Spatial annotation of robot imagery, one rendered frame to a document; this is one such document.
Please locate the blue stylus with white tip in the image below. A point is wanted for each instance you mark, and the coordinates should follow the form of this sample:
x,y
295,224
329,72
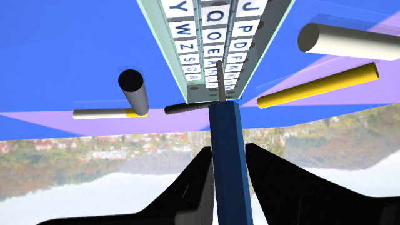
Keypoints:
x,y
229,159

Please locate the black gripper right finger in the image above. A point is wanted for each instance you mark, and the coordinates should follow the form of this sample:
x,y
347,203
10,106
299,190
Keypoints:
x,y
291,195

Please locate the small keyboard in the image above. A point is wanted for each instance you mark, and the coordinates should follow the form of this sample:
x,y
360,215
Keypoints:
x,y
193,34

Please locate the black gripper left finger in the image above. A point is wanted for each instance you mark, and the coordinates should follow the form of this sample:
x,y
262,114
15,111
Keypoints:
x,y
189,200

